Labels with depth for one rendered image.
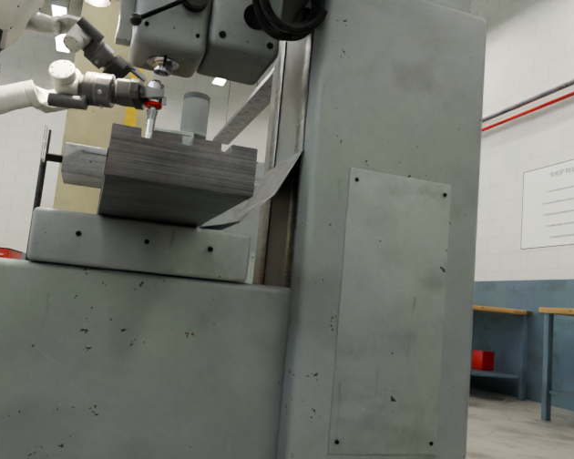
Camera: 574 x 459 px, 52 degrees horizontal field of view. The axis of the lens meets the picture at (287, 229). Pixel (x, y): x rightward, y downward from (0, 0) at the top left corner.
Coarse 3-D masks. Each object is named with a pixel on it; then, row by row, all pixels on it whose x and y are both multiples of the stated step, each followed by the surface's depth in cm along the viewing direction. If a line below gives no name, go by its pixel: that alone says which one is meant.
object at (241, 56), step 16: (224, 0) 153; (240, 0) 154; (272, 0) 157; (224, 16) 152; (240, 16) 154; (208, 32) 155; (224, 32) 151; (240, 32) 153; (256, 32) 155; (208, 48) 155; (224, 48) 153; (240, 48) 153; (256, 48) 154; (272, 48) 156; (208, 64) 164; (224, 64) 163; (240, 64) 162; (256, 64) 161; (240, 80) 174; (256, 80) 173
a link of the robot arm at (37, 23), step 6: (30, 18) 200; (36, 18) 200; (42, 18) 200; (48, 18) 201; (30, 24) 200; (36, 24) 200; (42, 24) 200; (30, 30) 203; (36, 30) 202; (42, 30) 202
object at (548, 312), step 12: (492, 312) 618; (504, 312) 575; (516, 312) 576; (528, 312) 581; (540, 312) 473; (552, 312) 460; (564, 312) 449; (552, 324) 467; (552, 336) 466; (552, 348) 465; (480, 360) 607; (492, 360) 613; (480, 372) 574; (492, 372) 588; (504, 372) 602; (564, 396) 444
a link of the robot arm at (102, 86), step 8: (96, 80) 151; (104, 80) 152; (112, 80) 154; (120, 80) 152; (128, 80) 152; (136, 80) 151; (96, 88) 151; (104, 88) 151; (112, 88) 153; (120, 88) 152; (128, 88) 152; (136, 88) 150; (96, 96) 152; (104, 96) 152; (112, 96) 154; (120, 96) 152; (128, 96) 152; (136, 96) 151; (96, 104) 154; (104, 104) 154; (112, 104) 157; (120, 104) 157; (128, 104) 157; (136, 104) 156
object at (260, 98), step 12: (264, 84) 768; (564, 84) 577; (252, 96) 816; (264, 96) 811; (540, 96) 607; (564, 96) 576; (240, 108) 883; (252, 108) 869; (504, 108) 660; (516, 108) 646; (240, 120) 930; (504, 120) 658; (228, 132) 1001; (240, 132) 994; (228, 144) 1075
